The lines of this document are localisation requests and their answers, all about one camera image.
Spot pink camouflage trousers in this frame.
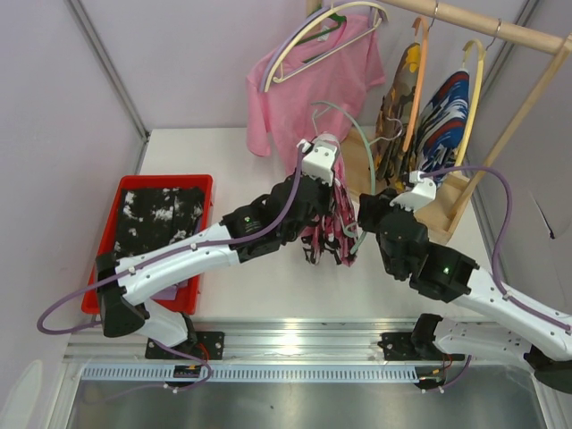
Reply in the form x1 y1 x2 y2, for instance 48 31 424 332
300 157 358 267

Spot mint green hanger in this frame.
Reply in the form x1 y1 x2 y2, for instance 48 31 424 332
312 100 376 251

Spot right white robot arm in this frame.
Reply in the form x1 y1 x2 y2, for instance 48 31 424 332
357 189 571 393

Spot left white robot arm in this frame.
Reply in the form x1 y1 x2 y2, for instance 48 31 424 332
96 173 336 349

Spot green yellow camouflage trousers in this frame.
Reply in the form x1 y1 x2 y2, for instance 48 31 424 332
370 42 421 190

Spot lilac hanger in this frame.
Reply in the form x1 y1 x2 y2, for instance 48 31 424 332
258 1 389 93

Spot cream hanger left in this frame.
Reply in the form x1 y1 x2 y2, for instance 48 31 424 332
258 7 376 86

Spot cream hanger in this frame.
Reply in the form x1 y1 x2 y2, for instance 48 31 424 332
455 38 486 166
258 7 376 86

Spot cream hanger right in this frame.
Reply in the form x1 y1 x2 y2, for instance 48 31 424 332
455 38 486 166

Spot dark green hanger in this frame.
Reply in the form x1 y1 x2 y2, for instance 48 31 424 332
297 13 347 46

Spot orange hanger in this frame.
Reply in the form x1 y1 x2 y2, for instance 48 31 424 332
402 15 429 153

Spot wooden clothes rack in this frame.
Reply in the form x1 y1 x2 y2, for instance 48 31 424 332
306 0 572 246

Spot blue red white shorts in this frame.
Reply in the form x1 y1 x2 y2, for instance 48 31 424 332
415 69 469 172

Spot pink t-shirt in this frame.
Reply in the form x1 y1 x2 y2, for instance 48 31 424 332
246 34 385 174

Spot red plastic bin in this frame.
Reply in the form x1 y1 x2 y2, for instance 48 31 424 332
80 174 215 316

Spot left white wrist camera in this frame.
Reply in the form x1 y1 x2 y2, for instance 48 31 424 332
297 133 340 186

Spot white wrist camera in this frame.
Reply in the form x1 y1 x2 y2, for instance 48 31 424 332
297 133 340 186
390 171 437 214

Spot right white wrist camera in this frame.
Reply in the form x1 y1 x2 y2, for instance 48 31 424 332
390 171 437 214

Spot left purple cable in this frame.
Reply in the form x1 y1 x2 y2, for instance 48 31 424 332
36 145 314 399

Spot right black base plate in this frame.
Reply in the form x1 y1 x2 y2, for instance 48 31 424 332
377 332 466 362

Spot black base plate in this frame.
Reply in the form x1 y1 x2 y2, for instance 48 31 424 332
377 332 466 362
145 331 225 361

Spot aluminium mounting rail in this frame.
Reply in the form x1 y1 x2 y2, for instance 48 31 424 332
62 316 551 367

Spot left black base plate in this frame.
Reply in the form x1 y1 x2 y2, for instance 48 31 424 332
145 331 225 361

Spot white slotted cable duct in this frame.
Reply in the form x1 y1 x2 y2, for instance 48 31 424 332
81 364 419 383

